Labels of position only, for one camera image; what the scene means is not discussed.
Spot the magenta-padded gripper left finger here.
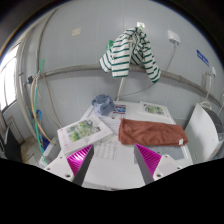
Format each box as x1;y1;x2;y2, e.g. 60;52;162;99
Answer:
44;144;95;187

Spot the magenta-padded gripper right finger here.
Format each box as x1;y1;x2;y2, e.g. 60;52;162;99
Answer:
133;143;183;185

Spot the brown towel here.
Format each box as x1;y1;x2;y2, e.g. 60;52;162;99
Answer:
118;118;189;148

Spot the large white green-print board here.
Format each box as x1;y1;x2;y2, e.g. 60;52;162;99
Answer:
57;115;114;155

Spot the printed white paper sheet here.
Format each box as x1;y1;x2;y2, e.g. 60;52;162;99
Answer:
98;114;124;135

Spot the small white green-print board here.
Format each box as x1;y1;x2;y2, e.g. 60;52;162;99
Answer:
138;100;170;118

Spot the white washing machine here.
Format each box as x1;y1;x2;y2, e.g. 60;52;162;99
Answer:
184;102;224;164

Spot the colourful printed leaflet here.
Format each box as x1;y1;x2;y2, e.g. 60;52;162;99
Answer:
111;103;128;120

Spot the blue-grey crumpled cloth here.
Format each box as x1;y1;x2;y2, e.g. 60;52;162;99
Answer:
91;93;116;117

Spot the thin white upright pipe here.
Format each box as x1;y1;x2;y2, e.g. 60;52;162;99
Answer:
115;77;127;102

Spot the window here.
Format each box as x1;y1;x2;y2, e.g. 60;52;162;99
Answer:
0;44;21;111

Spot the green striped white shirt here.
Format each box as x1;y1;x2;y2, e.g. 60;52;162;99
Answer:
99;27;162;84

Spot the green hose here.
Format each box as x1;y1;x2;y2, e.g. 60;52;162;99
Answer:
33;59;49;164

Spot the yellowish hose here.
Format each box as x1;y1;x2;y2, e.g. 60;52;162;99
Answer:
29;78;56;145

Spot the grey wall pipe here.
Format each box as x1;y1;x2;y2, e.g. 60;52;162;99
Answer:
43;63;223;99

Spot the white wall cable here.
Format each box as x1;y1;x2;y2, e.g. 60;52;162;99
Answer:
124;43;178;99

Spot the white wall tap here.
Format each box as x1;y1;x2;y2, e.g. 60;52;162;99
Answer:
206;66;218;80

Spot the blue wall sign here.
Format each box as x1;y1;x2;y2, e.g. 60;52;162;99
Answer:
195;49;210;67

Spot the white wall socket with cable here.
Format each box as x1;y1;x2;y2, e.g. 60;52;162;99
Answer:
166;29;181;46

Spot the pale wall note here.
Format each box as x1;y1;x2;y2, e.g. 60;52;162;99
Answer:
71;27;82;37

